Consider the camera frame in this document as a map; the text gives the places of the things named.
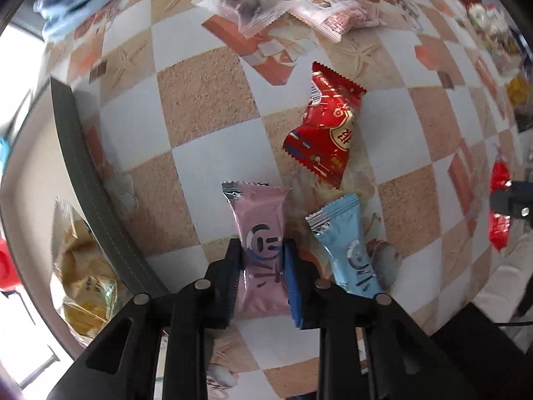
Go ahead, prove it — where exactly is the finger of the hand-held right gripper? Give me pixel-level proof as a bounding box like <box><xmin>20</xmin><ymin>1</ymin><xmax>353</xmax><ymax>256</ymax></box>
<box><xmin>490</xmin><ymin>180</ymin><xmax>533</xmax><ymax>228</ymax></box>

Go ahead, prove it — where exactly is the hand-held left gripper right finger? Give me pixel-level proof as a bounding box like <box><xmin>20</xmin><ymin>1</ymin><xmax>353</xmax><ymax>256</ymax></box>
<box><xmin>282</xmin><ymin>238</ymin><xmax>479</xmax><ymax>400</ymax></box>

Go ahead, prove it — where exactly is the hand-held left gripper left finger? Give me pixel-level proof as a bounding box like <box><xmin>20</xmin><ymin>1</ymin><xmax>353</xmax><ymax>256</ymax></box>
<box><xmin>46</xmin><ymin>237</ymin><xmax>243</xmax><ymax>400</ymax></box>

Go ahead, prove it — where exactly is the plain red snack packet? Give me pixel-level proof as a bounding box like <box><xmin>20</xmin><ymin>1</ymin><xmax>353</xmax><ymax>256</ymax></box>
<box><xmin>488</xmin><ymin>154</ymin><xmax>512</xmax><ymax>253</ymax></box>

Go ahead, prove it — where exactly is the light blue snack packet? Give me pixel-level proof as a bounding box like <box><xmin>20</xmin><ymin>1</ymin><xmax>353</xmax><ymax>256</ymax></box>
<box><xmin>305</xmin><ymin>193</ymin><xmax>383</xmax><ymax>298</ymax></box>

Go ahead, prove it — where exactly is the red patterned snack packet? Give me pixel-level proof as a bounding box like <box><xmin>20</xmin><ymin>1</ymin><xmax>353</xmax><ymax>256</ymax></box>
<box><xmin>282</xmin><ymin>62</ymin><xmax>367</xmax><ymax>190</ymax></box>

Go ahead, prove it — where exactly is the beige tray with grey rim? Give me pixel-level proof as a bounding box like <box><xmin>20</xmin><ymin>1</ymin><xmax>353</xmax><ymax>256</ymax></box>
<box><xmin>0</xmin><ymin>77</ymin><xmax>169</xmax><ymax>359</ymax></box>

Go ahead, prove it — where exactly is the white pink snack packet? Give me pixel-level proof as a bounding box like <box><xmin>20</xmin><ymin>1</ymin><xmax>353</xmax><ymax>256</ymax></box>
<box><xmin>287</xmin><ymin>0</ymin><xmax>388</xmax><ymax>43</ymax></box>

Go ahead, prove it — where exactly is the clear packet of dark candies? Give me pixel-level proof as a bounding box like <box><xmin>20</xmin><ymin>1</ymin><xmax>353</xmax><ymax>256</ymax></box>
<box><xmin>192</xmin><ymin>0</ymin><xmax>292</xmax><ymax>39</ymax></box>

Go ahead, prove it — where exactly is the person's right forearm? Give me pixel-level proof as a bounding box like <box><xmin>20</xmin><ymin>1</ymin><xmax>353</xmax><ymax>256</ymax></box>
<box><xmin>475</xmin><ymin>229</ymin><xmax>533</xmax><ymax>321</ymax></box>

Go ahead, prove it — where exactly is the row of assorted snacks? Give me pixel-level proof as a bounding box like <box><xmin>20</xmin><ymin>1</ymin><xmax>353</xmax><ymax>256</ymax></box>
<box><xmin>420</xmin><ymin>0</ymin><xmax>533</xmax><ymax>134</ymax></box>

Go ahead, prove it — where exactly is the yellow snack packet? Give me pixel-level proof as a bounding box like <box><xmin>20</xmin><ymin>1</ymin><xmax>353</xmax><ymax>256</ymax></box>
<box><xmin>50</xmin><ymin>198</ymin><xmax>119</xmax><ymax>340</ymax></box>

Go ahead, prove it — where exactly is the checkered tablecloth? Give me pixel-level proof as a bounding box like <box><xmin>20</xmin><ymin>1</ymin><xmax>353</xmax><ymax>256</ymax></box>
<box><xmin>42</xmin><ymin>0</ymin><xmax>533</xmax><ymax>400</ymax></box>

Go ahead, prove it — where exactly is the red plastic stool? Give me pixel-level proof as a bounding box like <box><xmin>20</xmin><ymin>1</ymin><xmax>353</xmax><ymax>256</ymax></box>
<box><xmin>0</xmin><ymin>239</ymin><xmax>19</xmax><ymax>290</ymax></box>

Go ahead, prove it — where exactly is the light blue cloth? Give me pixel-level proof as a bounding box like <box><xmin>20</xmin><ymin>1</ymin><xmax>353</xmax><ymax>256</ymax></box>
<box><xmin>32</xmin><ymin>0</ymin><xmax>153</xmax><ymax>42</ymax></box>

